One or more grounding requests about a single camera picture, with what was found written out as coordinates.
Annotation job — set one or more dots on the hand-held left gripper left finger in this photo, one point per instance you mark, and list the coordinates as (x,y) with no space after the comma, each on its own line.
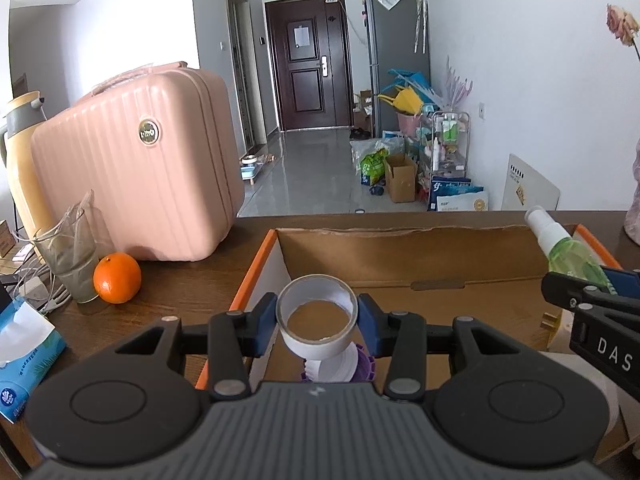
(267,326)

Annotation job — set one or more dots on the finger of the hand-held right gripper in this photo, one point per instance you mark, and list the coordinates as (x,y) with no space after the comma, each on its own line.
(565,287)
(622,277)

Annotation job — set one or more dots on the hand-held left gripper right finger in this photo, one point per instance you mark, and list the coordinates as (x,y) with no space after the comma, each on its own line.
(367,326)

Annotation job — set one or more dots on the green spray bottle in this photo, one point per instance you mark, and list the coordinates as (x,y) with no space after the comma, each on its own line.
(570,255)

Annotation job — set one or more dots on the purple notched bottle cap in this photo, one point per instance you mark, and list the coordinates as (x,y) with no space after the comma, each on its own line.
(367,366)

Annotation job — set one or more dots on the white tape roll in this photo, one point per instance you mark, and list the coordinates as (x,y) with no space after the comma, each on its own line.
(310,347)

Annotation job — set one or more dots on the cardboard box with orange edges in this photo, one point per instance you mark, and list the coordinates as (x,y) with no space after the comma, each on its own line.
(400,255)

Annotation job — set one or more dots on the white ribbed cap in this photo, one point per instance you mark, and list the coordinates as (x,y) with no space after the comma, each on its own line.
(332,367)

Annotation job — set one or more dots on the white flat board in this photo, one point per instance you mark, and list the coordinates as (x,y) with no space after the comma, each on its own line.
(530,185)

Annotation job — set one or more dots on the dark blue slipper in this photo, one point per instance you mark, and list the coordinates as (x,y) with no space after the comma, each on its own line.
(376,190)

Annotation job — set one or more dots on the blue and white carton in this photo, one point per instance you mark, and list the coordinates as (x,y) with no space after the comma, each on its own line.
(460,200)

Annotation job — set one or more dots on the small open cardboard box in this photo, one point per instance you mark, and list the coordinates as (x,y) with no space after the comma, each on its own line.
(400,180)

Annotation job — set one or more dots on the pet bowl stand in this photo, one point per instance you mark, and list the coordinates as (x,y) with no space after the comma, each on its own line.
(252,170)

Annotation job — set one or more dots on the orange fruit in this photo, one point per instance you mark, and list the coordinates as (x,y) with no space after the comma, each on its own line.
(117,278)

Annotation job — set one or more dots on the green printed bag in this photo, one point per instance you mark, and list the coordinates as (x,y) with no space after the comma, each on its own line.
(372,165)

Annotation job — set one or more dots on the white plastic bag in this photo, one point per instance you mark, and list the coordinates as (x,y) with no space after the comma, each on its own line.
(362,147)

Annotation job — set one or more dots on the dark shoes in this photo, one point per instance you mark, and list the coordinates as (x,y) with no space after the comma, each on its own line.
(360,134)

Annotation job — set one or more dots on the pink hard-shell suitcase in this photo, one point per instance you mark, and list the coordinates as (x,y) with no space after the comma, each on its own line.
(135,175)

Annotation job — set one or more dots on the clear drinking glass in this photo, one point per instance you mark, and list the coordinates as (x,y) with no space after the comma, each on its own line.
(70,270)

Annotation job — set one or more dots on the pink plastic bucket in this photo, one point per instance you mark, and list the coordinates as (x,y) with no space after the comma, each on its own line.
(407,122)

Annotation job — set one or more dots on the brown cardboard boxes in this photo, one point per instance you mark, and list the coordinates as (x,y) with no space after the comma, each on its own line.
(363,110)

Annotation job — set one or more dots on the purple clothes hangers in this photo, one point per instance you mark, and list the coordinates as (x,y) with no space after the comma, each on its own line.
(456,87)

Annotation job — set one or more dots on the yellow clothes hangers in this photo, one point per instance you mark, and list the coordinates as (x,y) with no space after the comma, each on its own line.
(407,100)

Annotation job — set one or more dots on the dark brown entrance door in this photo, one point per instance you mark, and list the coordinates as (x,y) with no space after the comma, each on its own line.
(310,90)

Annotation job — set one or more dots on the blue tissue pack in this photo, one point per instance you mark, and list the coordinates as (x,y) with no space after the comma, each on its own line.
(25,370)

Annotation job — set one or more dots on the blue clothes hangers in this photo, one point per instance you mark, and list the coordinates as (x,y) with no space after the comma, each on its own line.
(412,79)

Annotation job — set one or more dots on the dried pink rose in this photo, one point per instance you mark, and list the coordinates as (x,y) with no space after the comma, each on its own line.
(622,22)

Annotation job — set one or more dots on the grey refrigerator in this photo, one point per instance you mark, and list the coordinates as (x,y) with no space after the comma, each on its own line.
(392,50)

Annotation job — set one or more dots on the yellow thermos jug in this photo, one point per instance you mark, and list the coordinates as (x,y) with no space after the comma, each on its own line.
(22,170)

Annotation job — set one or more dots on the white paper sheet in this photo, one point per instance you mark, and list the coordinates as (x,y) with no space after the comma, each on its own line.
(300,36)

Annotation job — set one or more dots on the clear folded umbrella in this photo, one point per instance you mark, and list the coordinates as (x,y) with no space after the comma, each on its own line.
(421,15)

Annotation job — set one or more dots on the white wall socket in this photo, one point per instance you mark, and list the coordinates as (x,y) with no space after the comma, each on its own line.
(482,110)

